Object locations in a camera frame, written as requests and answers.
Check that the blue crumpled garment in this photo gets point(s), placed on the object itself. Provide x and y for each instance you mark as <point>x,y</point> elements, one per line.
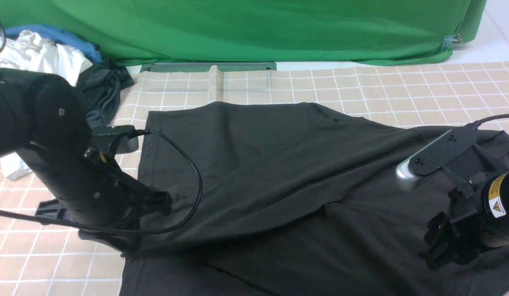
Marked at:
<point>61,36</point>

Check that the beige checkered tablecloth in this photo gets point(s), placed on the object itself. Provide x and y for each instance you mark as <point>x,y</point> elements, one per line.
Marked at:
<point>53,261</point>

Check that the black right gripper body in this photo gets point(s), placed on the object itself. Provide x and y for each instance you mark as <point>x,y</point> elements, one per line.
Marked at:
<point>453,237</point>

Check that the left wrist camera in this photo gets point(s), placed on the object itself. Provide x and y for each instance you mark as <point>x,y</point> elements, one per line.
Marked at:
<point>115,140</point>

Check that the green backdrop cloth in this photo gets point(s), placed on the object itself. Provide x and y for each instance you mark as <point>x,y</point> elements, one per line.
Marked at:
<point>373,32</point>

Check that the dark gray long-sleeved shirt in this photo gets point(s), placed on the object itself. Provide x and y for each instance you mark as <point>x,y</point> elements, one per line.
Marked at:
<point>301,200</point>

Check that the blue binder clip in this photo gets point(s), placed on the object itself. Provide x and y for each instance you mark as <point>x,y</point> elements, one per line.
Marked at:
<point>451,41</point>

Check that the dark crumpled garment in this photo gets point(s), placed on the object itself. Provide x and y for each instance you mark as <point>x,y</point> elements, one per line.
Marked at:
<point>101,86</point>

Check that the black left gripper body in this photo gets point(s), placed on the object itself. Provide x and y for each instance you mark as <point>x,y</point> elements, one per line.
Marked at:
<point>95,193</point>

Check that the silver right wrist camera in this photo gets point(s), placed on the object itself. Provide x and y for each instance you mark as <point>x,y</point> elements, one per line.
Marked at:
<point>421,166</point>

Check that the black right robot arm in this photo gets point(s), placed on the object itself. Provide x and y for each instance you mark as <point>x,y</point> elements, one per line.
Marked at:
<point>494,201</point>

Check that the white crumpled garment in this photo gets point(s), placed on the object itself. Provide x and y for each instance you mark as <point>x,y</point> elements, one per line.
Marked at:
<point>36,55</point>

